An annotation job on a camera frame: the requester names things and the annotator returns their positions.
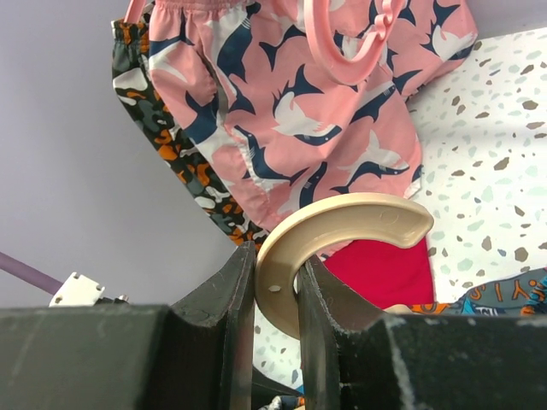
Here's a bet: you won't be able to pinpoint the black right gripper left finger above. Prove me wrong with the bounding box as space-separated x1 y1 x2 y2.
1 242 256 409

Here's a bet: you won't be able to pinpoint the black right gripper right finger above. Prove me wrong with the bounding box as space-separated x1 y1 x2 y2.
297 255 547 410

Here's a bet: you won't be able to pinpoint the beige wooden hanger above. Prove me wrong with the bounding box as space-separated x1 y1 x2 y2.
255 193 434 339

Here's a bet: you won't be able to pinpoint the pink shark shorts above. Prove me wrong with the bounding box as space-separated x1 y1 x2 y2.
149 1 477 231

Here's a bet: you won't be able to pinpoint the pink empty hanger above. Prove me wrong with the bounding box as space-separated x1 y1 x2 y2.
303 1 406 85

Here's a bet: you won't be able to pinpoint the black orange camo shorts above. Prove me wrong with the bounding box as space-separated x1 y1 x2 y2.
111 11 268 249

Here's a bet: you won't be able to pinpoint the pink hanger far left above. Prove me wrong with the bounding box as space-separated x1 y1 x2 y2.
124 0 146 24

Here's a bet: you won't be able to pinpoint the red folded cloth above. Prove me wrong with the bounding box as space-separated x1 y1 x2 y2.
324 239 434 308

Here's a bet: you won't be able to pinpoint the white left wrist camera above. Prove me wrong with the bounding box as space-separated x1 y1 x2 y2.
49 272 128 308

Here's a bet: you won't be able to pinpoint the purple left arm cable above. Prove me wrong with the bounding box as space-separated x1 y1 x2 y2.
0 250 65 296

